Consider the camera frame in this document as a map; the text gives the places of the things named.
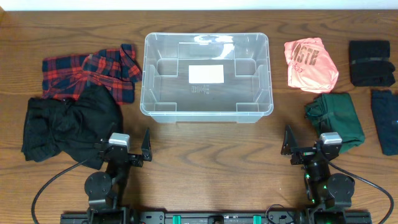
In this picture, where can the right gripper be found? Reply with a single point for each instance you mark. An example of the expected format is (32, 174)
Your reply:
(304, 153)

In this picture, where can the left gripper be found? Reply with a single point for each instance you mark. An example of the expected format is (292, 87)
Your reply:
(125, 155)

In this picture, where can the dark green garment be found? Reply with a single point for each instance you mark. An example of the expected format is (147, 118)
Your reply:
(335, 112)

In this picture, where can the pink shirt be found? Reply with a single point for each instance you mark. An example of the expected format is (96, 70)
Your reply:
(309, 66)

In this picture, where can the black garment with strap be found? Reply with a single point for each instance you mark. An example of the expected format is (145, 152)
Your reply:
(369, 63)

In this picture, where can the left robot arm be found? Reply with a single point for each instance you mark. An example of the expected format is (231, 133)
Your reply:
(105, 189)

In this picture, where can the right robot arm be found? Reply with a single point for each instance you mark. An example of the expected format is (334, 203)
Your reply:
(330, 193)

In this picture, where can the black crumpled garment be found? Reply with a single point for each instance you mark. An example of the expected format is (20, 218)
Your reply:
(71, 126)

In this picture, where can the red navy plaid shirt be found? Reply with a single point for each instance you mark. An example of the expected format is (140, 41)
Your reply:
(115, 69)

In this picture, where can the clear plastic storage bin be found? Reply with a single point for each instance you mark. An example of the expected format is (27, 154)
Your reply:
(244, 97)

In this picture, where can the white label in bin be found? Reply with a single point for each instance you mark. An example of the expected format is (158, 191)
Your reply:
(205, 74)

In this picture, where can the dark navy folded garment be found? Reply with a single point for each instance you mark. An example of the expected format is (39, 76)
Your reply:
(384, 108)

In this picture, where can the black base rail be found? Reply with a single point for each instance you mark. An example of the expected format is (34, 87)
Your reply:
(274, 215)

